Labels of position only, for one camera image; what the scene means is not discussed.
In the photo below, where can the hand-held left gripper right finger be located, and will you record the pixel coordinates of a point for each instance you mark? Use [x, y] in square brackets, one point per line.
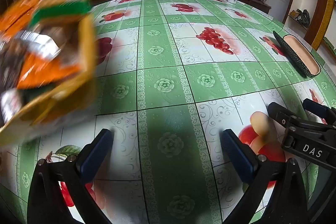
[236, 155]

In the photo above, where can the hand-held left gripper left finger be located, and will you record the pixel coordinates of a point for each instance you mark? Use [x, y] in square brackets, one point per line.
[97, 151]

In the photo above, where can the large yellow snack bag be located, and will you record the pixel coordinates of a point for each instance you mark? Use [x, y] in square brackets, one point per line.
[88, 56]

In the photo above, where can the gold trimmed wooden pillar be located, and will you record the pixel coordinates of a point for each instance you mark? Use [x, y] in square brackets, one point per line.
[321, 19]

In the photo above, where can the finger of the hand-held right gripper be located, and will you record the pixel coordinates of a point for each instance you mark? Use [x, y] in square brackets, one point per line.
[313, 106]
[278, 113]

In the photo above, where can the dark open glasses case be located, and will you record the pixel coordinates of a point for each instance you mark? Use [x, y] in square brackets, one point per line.
[299, 50]

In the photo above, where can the dark items on shelf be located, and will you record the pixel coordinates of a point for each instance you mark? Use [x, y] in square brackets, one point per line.
[302, 16]

